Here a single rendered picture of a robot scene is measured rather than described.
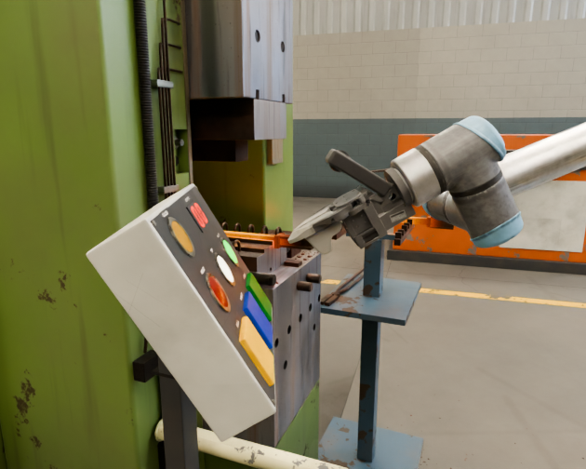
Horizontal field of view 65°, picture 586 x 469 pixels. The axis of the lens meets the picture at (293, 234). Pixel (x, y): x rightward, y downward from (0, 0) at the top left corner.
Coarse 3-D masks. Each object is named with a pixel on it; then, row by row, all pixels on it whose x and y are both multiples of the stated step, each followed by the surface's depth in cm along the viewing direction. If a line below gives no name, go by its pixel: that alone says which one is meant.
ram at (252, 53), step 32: (192, 0) 102; (224, 0) 99; (256, 0) 104; (288, 0) 121; (192, 32) 104; (224, 32) 101; (256, 32) 106; (288, 32) 122; (192, 64) 105; (224, 64) 102; (256, 64) 106; (288, 64) 124; (192, 96) 107; (224, 96) 104; (256, 96) 110; (288, 96) 126
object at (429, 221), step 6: (402, 222) 170; (414, 222) 168; (420, 222) 167; (426, 222) 166; (432, 222) 166; (438, 222) 166; (444, 222) 165; (438, 228) 165; (444, 228) 165; (450, 228) 164
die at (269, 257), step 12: (240, 240) 127; (252, 240) 126; (264, 240) 125; (240, 252) 120; (252, 252) 120; (264, 252) 120; (276, 252) 127; (252, 264) 116; (264, 264) 120; (276, 264) 128
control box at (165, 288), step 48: (192, 192) 77; (144, 240) 50; (192, 240) 61; (144, 288) 51; (192, 288) 51; (240, 288) 72; (144, 336) 52; (192, 336) 53; (192, 384) 54; (240, 384) 54; (240, 432) 56
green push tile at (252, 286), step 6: (246, 276) 81; (252, 276) 82; (246, 282) 78; (252, 282) 79; (252, 288) 76; (258, 288) 81; (252, 294) 76; (258, 294) 78; (264, 294) 83; (258, 300) 77; (264, 300) 81; (264, 306) 78; (270, 306) 82; (264, 312) 77; (270, 312) 80; (270, 318) 78
